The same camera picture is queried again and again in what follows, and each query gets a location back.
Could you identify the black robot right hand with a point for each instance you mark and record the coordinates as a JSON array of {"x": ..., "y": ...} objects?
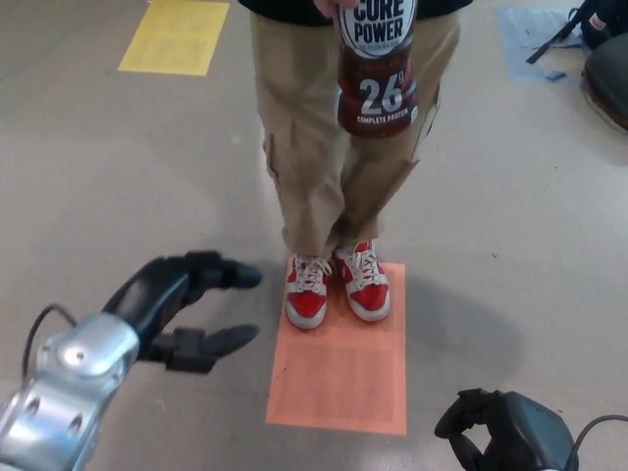
[{"x": 525, "y": 432}]

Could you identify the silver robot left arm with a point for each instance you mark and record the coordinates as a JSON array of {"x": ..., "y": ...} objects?
[{"x": 73, "y": 382}]

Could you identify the person's red white sneaker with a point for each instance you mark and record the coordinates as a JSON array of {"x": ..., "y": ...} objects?
[
  {"x": 305, "y": 306},
  {"x": 368, "y": 299}
]

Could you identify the person in khaki pants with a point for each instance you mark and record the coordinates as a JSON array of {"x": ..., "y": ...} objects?
[{"x": 304, "y": 122}]

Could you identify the person's bare hand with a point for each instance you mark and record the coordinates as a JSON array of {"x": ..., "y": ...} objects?
[{"x": 331, "y": 5}]

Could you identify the orange paper sheet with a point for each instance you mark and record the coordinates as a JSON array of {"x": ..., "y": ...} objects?
[{"x": 338, "y": 382}]

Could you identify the black backpack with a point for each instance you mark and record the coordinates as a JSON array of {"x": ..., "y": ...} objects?
[{"x": 603, "y": 24}]

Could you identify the light blue plastic sheet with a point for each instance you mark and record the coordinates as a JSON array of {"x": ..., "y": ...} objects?
[{"x": 522, "y": 39}]

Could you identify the yellow paper sheet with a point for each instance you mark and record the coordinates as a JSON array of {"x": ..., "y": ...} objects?
[{"x": 174, "y": 39}]

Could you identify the small blue tape scrap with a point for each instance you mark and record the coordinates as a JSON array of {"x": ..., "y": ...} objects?
[{"x": 555, "y": 76}]

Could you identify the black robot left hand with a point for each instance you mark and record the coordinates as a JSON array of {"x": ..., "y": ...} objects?
[{"x": 147, "y": 299}]

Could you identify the person's left red white sneaker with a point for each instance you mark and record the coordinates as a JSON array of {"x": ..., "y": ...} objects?
[{"x": 368, "y": 299}]

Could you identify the person's right red white sneaker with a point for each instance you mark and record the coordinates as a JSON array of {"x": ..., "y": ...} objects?
[{"x": 305, "y": 306}]

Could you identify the black shirt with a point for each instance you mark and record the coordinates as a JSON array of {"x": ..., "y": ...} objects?
[{"x": 275, "y": 6}]

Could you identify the brown protein shake bottle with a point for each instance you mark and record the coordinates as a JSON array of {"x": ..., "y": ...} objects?
[{"x": 380, "y": 93}]

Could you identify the grey round stool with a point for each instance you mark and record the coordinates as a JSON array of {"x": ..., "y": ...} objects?
[{"x": 611, "y": 78}]

